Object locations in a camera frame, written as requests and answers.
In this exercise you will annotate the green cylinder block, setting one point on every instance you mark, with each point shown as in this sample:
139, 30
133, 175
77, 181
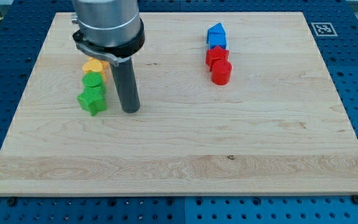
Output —
94, 80

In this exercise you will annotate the green star block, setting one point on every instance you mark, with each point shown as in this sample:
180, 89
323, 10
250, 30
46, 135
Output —
92, 100

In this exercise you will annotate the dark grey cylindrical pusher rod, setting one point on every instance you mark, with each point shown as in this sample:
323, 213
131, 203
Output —
124, 79

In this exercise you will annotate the red cylinder block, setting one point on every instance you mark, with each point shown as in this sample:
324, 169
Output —
221, 72

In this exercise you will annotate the red star block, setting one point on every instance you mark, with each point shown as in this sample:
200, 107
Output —
215, 54

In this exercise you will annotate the yellow block behind heart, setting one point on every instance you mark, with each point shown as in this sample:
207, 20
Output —
104, 63

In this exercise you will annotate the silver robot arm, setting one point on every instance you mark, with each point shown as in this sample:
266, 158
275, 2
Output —
112, 31

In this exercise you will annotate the blue triangular block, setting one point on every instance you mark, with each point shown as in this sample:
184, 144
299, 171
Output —
216, 29

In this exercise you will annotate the blue cube block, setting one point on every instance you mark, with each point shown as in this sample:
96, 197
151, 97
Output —
217, 40

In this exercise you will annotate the black clamp ring mount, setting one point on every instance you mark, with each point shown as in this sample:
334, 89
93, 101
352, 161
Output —
113, 55

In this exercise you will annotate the fiducial marker tag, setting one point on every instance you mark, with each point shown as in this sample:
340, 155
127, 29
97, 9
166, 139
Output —
324, 29

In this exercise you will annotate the wooden board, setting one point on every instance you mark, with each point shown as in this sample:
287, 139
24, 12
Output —
277, 128

